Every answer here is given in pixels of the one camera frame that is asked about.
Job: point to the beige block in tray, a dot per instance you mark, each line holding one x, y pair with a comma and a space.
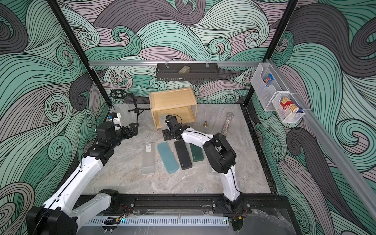
184, 70

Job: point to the light blue pencil case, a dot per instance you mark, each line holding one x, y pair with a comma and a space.
167, 157

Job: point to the clear wall bin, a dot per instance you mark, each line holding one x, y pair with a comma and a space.
266, 94
286, 116

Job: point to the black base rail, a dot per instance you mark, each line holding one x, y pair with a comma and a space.
211, 202

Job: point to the white slotted cable duct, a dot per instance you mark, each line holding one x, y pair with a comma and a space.
166, 221

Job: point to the aluminium wall rail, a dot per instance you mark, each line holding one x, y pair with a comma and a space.
147, 63

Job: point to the clear wall bin upper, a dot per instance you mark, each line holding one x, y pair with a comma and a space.
266, 94

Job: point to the black pencil case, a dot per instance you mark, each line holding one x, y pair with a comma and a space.
183, 155

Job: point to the blue red packet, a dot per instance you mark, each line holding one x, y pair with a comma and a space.
268, 79

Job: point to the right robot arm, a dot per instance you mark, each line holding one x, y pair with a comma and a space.
221, 157

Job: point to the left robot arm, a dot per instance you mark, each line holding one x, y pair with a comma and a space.
58, 215

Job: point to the translucent rectangular pencil case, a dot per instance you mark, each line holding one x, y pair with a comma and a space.
211, 171

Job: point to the wooden two-tier shelf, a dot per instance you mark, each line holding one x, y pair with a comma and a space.
180, 102

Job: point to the translucent case with barcode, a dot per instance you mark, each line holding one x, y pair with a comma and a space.
148, 167

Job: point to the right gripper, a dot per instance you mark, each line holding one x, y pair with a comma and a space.
169, 135

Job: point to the red box of sticks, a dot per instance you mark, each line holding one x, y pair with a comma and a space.
288, 104

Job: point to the dark green pencil case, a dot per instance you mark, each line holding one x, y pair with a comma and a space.
197, 153

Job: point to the glittery silver tube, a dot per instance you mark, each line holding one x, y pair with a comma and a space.
227, 124

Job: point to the rounded translucent pencil case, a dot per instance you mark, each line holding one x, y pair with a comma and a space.
163, 123

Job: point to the clear wall bin lower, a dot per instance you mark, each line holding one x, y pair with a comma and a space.
286, 116

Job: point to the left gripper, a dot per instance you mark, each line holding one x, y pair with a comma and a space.
133, 131

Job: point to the black wall-mounted tray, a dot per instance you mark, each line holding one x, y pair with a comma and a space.
192, 72

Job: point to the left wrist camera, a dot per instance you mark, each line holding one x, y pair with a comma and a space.
114, 117

